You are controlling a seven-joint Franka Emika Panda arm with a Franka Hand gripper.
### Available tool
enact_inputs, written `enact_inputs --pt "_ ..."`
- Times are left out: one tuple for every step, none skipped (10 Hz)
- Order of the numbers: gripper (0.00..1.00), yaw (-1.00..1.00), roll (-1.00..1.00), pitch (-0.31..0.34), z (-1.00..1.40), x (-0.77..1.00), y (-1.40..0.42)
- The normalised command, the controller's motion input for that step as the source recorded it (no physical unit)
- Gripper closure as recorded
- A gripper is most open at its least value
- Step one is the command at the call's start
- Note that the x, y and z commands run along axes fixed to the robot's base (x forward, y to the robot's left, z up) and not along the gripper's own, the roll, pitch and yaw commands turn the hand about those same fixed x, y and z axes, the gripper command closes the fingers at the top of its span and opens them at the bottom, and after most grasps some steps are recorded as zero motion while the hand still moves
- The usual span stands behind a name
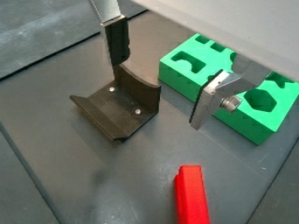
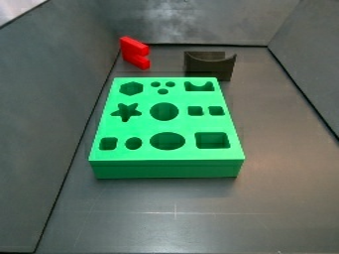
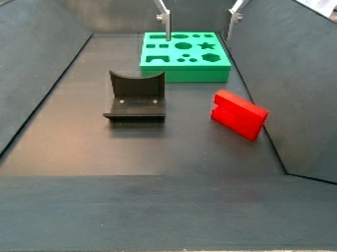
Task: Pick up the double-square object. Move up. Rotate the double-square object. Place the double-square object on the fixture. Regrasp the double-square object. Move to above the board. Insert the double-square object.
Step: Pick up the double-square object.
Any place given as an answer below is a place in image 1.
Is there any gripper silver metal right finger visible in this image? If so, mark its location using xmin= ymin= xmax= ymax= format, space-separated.
xmin=190 ymin=54 xmax=271 ymax=130

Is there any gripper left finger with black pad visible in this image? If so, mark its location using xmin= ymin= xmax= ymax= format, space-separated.
xmin=88 ymin=0 xmax=130 ymax=67

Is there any red double-square block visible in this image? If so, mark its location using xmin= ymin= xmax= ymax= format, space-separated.
xmin=174 ymin=164 xmax=211 ymax=224

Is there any green foam shape board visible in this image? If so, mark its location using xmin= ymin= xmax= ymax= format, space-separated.
xmin=159 ymin=34 xmax=299 ymax=145

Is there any black curved holder stand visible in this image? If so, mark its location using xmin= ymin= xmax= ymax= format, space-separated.
xmin=70 ymin=65 xmax=162 ymax=141

